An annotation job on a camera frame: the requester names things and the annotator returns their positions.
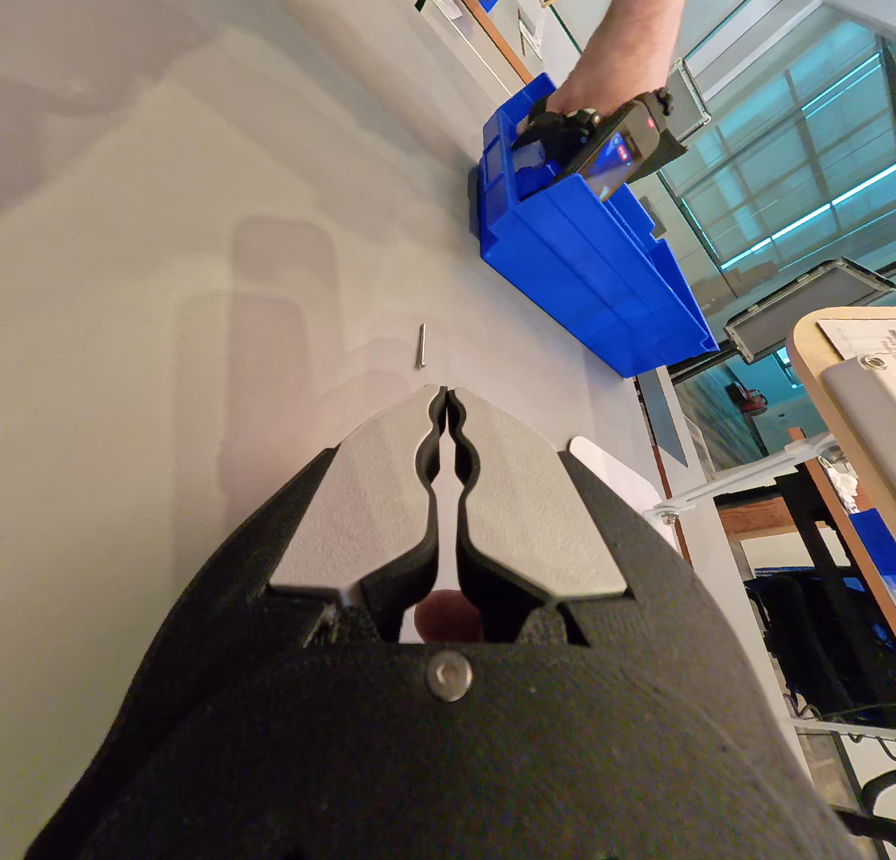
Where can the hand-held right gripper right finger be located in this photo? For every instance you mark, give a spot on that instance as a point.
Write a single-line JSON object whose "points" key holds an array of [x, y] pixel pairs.
{"points": [[532, 517]]}

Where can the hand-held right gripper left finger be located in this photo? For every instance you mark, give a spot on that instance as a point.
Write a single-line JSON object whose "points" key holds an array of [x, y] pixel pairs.
{"points": [[364, 510]]}

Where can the blue plastic storage bin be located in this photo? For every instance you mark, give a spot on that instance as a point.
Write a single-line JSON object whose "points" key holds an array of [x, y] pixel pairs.
{"points": [[588, 265]]}

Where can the small metal screw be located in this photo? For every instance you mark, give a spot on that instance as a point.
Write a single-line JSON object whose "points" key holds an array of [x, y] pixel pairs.
{"points": [[422, 345]]}

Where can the person's left forearm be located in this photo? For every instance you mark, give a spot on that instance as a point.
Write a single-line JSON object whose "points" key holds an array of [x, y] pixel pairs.
{"points": [[644, 13]]}

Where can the light grey desk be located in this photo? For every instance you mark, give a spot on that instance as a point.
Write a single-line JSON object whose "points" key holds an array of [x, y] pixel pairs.
{"points": [[175, 244]]}

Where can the person's left hand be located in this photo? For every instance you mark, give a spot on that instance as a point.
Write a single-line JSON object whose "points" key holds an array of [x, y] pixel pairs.
{"points": [[595, 90]]}

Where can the grey framed panel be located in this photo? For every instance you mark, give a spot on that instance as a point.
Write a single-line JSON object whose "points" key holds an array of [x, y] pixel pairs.
{"points": [[805, 307], [689, 104]]}

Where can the light wooden board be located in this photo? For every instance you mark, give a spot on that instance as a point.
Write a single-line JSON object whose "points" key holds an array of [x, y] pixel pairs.
{"points": [[805, 370]]}

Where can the white paper sheet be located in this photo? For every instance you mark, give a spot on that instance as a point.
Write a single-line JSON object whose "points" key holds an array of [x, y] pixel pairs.
{"points": [[861, 338]]}

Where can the black office chair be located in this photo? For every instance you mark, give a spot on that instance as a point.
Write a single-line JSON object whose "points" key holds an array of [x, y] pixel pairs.
{"points": [[812, 643]]}

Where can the white metal plate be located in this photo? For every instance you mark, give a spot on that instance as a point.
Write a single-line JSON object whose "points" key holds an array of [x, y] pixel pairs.
{"points": [[868, 426]]}

